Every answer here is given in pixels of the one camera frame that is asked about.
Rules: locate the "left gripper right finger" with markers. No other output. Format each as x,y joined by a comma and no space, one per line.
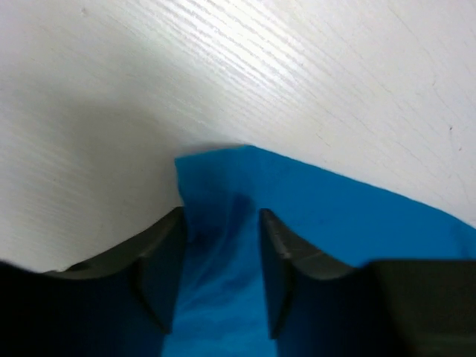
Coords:
320,306

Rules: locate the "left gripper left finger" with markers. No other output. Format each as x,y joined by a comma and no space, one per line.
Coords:
118,303

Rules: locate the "blue t shirt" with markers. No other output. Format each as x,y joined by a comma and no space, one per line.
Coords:
221,307

